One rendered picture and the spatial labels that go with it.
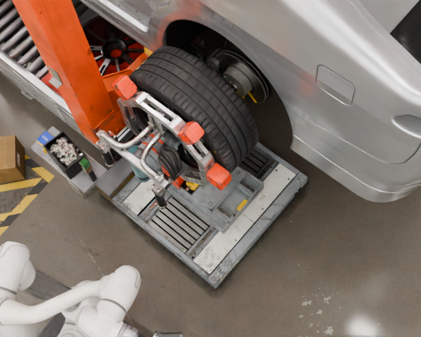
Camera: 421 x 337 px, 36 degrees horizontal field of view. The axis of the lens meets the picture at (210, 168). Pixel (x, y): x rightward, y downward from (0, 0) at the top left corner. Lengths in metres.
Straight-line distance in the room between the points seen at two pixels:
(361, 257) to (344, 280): 0.17
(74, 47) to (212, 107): 0.63
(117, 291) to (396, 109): 1.14
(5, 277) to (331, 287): 1.80
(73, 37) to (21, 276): 0.98
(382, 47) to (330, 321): 1.77
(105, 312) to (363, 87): 1.17
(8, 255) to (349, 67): 1.47
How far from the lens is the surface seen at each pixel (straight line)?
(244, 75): 3.10
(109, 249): 3.79
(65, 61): 2.81
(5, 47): 4.32
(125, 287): 2.30
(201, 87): 2.78
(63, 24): 2.68
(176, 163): 2.79
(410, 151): 2.50
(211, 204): 3.55
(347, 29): 2.29
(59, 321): 3.43
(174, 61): 2.87
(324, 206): 3.80
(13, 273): 2.65
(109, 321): 2.25
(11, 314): 2.56
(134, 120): 3.21
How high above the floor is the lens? 3.50
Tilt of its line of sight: 64 degrees down
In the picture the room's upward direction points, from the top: 9 degrees counter-clockwise
